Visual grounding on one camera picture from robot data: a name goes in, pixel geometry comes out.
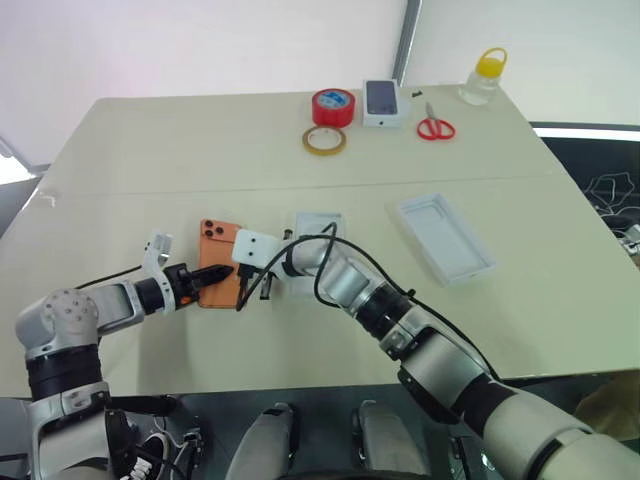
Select clear jar with yellow lid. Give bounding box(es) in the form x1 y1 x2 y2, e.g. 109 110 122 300
458 47 511 107

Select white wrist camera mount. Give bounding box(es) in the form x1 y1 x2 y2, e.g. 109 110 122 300
231 229 277 269
141 229 194 314

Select white phone box base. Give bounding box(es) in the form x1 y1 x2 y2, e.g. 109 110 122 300
288 210 347 302

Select white phone box lid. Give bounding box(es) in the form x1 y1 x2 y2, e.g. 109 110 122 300
396 193 498 288

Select grey metal frame post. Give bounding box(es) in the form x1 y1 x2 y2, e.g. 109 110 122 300
391 0 424 87

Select grey rounded shape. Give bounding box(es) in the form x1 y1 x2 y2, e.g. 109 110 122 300
238 401 297 480
350 398 432 480

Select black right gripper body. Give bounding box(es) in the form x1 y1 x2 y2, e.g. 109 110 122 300
234 262 276 283

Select red handled scissors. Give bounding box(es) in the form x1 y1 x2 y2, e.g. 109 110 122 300
416 101 458 143

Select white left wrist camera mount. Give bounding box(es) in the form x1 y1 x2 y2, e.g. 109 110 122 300
141 229 194 314

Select black side table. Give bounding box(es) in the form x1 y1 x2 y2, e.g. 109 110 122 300
528 119 640 264

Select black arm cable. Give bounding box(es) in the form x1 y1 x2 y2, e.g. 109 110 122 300
73 264 145 291
234 221 501 381

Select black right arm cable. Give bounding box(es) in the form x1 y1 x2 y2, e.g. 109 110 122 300
234 221 501 381

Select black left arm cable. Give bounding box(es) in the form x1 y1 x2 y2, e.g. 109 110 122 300
73 264 145 291

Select thin white wire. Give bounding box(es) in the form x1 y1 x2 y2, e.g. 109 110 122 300
581 171 637 217

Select closed printed phone box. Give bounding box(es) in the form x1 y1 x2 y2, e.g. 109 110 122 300
361 77 413 130

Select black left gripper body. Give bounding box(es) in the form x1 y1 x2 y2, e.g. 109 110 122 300
166 264 202 308

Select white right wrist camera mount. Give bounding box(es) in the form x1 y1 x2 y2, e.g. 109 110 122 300
231 229 277 269

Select orange smartphone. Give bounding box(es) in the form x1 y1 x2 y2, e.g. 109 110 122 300
198 218 247 310

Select yellow clear tape roll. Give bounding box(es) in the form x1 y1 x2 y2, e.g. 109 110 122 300
300 124 348 157

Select red tape roll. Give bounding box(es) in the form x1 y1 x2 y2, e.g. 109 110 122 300
311 88 356 127

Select black shoe with white laces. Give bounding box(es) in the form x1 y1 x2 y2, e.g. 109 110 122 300
121 432 175 480

